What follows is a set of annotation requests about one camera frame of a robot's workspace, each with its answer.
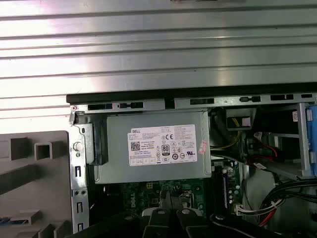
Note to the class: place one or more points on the blue plastic drive bracket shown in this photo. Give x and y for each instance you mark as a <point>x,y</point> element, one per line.
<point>312,138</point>

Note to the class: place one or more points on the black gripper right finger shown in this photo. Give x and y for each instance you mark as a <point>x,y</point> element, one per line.
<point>190,225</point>

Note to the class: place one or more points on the green motherboard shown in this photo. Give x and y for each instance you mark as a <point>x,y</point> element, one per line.
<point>146,191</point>

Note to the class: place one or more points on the silver drive cage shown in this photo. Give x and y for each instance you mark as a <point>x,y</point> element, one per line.
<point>302,138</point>

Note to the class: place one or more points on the grey parts rack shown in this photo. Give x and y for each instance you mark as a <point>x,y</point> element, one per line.
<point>24,188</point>

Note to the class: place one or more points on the black PC case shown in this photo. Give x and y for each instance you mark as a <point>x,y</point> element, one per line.
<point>83,161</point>

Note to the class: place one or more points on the black CPU socket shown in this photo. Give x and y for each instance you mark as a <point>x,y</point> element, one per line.
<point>190,196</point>

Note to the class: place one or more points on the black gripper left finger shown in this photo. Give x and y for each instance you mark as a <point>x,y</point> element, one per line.
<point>156,225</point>

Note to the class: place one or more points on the grey power supply unit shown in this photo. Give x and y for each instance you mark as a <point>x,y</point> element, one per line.
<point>116,153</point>

